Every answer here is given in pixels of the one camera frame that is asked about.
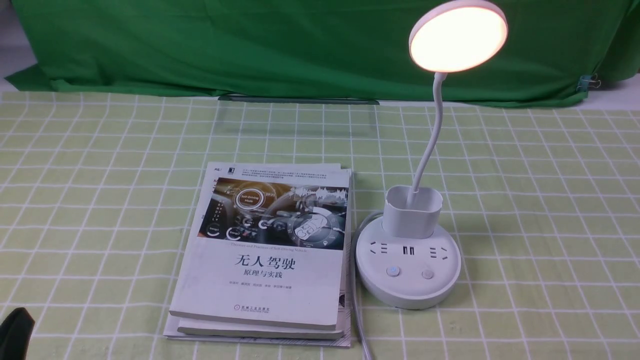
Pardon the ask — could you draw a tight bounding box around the white desk lamp with base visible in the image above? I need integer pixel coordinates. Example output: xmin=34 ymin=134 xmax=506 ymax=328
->
xmin=352 ymin=0 xmax=508 ymax=310

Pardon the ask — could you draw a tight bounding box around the white self-driving book top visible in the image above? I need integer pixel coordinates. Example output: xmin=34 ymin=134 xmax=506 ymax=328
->
xmin=169 ymin=161 xmax=352 ymax=331

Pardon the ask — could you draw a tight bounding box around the green backdrop cloth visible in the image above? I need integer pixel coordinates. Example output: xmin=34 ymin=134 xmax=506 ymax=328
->
xmin=7 ymin=0 xmax=639 ymax=108

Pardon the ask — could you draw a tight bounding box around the white middle book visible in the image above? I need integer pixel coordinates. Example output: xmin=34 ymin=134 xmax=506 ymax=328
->
xmin=177 ymin=170 xmax=353 ymax=341

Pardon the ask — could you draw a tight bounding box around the thin bottom booklet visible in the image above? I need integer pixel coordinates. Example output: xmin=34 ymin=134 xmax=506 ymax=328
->
xmin=162 ymin=291 xmax=353 ymax=347

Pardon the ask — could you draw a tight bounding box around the checkered green tablecloth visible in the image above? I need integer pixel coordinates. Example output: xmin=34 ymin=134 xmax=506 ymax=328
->
xmin=0 ymin=92 xmax=640 ymax=360

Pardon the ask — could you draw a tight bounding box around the metal binder clip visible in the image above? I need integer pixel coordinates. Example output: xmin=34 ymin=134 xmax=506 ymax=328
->
xmin=576 ymin=73 xmax=602 ymax=92

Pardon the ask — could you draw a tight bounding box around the black object bottom left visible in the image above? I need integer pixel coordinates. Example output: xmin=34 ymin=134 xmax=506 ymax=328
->
xmin=0 ymin=307 xmax=35 ymax=360

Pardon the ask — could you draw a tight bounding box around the grey lamp power cable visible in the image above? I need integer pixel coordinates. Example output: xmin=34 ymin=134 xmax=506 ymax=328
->
xmin=349 ymin=210 xmax=385 ymax=360

